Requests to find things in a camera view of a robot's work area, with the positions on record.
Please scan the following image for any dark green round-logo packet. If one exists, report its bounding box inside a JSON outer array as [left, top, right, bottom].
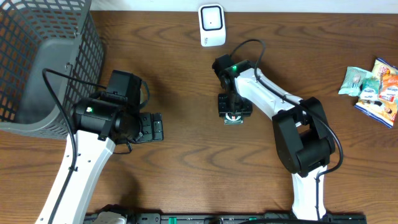
[[224, 113, 244, 125]]

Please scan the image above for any light green snack packet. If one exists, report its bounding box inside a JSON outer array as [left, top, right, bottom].
[[338, 67, 372, 96]]

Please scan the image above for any teal small snack packet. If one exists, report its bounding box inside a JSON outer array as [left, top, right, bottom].
[[359, 77, 380, 101]]

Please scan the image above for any large beige snack bag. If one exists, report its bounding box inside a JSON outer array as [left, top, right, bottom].
[[354, 58, 397, 128]]

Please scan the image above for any orange small snack packet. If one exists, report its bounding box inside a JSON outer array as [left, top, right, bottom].
[[378, 74, 398, 103]]

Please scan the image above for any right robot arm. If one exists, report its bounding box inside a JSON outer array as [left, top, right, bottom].
[[212, 54, 336, 220]]

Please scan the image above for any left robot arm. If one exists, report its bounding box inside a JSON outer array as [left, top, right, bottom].
[[37, 68, 164, 223]]

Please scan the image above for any white barcode scanner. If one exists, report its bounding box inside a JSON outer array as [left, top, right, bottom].
[[198, 4, 226, 47]]

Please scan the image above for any dark grey mesh plastic basket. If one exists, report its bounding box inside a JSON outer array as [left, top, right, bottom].
[[1, 0, 104, 139]]

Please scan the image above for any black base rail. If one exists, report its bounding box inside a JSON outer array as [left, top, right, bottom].
[[83, 211, 368, 224]]

